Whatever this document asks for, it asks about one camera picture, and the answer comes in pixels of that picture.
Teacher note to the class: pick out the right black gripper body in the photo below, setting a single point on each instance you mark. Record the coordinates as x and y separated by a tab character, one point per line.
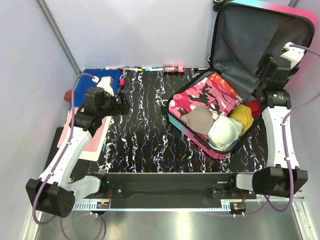
264	63

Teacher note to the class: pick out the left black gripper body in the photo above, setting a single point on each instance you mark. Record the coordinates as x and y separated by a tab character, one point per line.
116	109

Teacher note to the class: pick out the red lace bra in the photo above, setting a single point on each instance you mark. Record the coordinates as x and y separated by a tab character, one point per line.
255	108

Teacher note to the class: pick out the yellow bra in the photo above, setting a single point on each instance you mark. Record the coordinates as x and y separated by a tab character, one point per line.
243	115

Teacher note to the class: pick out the pink teal hardshell suitcase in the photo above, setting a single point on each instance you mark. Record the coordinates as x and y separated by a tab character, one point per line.
244	32

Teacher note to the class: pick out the orange white shirt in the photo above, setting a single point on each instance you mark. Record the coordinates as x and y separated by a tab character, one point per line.
215	77

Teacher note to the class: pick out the pink camouflage garment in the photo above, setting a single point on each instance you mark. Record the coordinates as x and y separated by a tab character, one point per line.
206	93

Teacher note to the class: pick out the white bra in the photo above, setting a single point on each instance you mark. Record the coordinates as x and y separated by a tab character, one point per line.
224	132

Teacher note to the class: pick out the beige bra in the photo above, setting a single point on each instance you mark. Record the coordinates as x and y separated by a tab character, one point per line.
199	120

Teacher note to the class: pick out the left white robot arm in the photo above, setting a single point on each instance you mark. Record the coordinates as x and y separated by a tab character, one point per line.
52	193

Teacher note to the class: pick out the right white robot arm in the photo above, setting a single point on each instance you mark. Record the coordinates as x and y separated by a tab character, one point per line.
282	176

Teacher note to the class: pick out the red capped black marker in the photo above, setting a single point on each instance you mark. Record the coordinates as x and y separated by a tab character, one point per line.
121	85

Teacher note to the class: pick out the colourful marker pen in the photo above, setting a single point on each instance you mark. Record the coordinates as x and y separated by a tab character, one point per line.
131	68

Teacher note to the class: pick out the blue folder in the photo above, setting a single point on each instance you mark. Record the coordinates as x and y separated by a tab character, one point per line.
86	82

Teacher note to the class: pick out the black tape roll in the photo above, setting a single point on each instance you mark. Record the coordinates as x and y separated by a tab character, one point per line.
164	102

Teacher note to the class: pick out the teal capped marker pen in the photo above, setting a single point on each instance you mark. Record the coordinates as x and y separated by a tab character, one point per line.
152	69

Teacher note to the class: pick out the brown red round object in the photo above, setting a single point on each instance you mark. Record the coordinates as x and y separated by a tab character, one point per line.
68	96

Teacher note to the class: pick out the pink white board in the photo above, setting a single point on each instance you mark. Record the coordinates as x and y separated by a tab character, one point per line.
93	149

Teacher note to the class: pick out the pink patterned tube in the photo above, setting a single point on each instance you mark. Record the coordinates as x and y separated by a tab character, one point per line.
174	68

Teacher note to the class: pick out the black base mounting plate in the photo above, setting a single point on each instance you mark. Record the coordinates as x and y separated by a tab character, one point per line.
124	185

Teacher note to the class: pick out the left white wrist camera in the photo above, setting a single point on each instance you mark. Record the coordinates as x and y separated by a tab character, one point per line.
106	83

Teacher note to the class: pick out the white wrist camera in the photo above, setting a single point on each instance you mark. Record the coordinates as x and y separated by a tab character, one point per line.
106	83
292	52

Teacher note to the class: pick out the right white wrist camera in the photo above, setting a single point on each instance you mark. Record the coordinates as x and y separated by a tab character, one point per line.
292	52

